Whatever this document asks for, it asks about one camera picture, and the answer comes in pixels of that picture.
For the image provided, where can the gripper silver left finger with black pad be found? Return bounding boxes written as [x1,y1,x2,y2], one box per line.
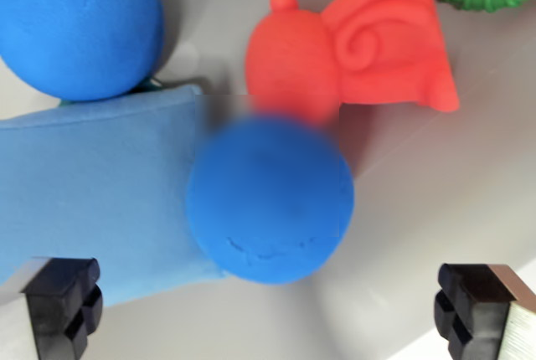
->
[0,256,104,360]

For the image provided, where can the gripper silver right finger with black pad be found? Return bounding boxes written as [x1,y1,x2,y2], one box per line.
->
[433,263,536,360]

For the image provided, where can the cracked blue foam ball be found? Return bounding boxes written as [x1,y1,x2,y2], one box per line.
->
[185,115,356,285]

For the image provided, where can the grey plastic bin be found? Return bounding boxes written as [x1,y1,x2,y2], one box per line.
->
[0,0,536,360]

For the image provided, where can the light blue soft square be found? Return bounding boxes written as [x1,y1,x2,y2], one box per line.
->
[0,85,229,309]

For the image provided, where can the smooth blue foam ball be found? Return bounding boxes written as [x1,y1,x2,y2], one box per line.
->
[0,0,165,102]

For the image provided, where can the red rubber figure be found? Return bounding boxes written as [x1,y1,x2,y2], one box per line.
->
[245,0,461,126]

